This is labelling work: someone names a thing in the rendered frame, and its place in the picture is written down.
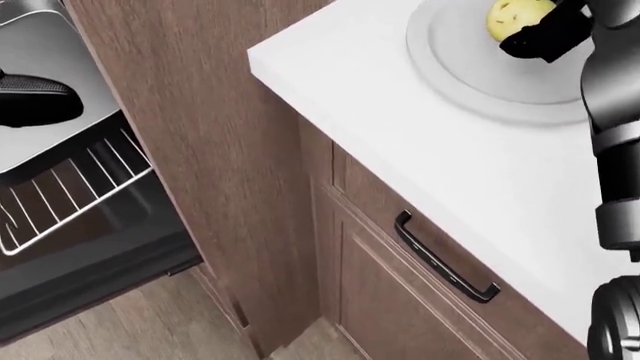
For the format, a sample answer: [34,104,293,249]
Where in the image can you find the tall brown wooden panel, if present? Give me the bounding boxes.
[65,0,332,357]

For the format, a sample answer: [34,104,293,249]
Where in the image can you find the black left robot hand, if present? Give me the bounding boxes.
[0,69,85,129]

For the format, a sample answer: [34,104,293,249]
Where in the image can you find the black cabinet drawer handle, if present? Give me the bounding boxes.
[394,210,502,303]

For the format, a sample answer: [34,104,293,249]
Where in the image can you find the black oven door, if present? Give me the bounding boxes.
[0,168,203,320]

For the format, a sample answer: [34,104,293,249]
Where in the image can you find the brown wooden counter cabinet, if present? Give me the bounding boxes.
[297,114,591,360]

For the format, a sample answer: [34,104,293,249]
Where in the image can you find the yellow potato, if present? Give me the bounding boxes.
[487,0,557,43]

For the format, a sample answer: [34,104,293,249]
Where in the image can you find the wire oven rack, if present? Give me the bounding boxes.
[0,126,154,256]

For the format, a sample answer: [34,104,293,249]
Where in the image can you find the silver baking tray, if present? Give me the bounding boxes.
[0,0,121,185]

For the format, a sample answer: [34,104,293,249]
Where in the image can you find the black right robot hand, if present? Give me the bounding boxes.
[498,0,595,64]

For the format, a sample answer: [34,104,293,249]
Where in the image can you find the white round plate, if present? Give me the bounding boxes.
[405,0,597,126]

